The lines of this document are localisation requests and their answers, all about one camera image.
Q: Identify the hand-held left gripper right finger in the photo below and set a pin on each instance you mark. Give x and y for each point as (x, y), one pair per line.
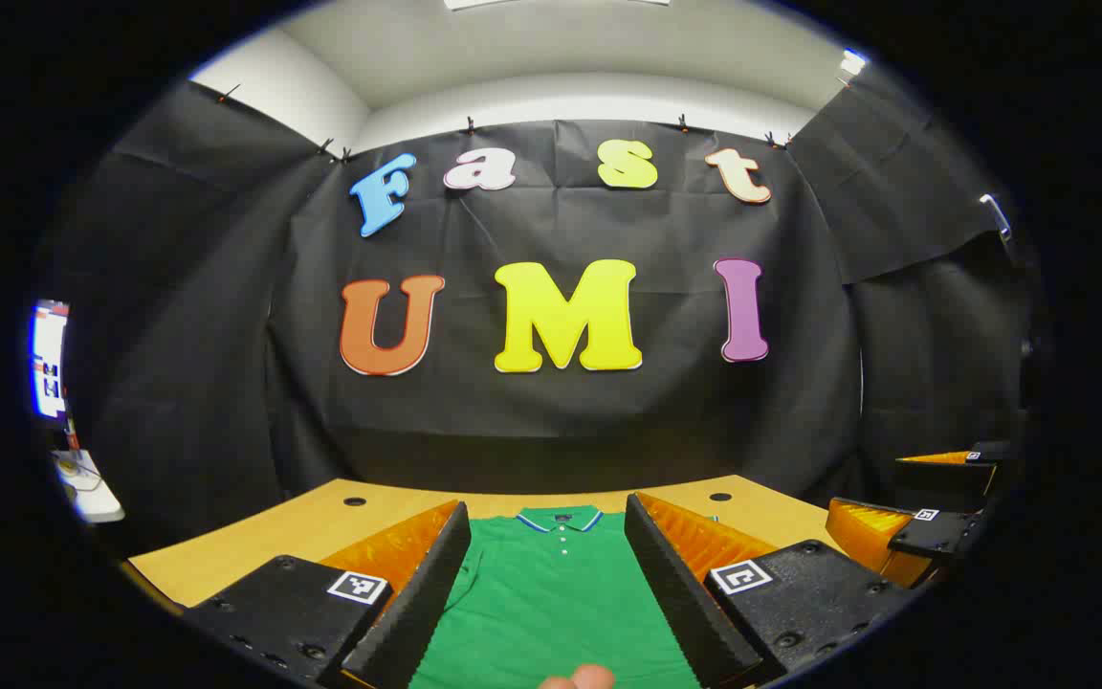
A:
(675, 593)

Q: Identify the white side table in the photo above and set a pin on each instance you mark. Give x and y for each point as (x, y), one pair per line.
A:
(92, 498)

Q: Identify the bright screen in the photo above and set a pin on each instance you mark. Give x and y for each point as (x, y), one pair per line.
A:
(49, 364)

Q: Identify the black backdrop cloth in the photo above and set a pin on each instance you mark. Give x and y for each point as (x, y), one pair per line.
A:
(474, 421)

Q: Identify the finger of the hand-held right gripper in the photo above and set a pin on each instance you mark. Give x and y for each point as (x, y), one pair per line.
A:
(934, 533)
(943, 474)

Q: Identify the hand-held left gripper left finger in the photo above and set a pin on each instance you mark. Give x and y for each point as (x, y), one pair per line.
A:
(417, 603)

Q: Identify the green T-shirt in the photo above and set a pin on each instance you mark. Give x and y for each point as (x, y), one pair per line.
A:
(551, 603)

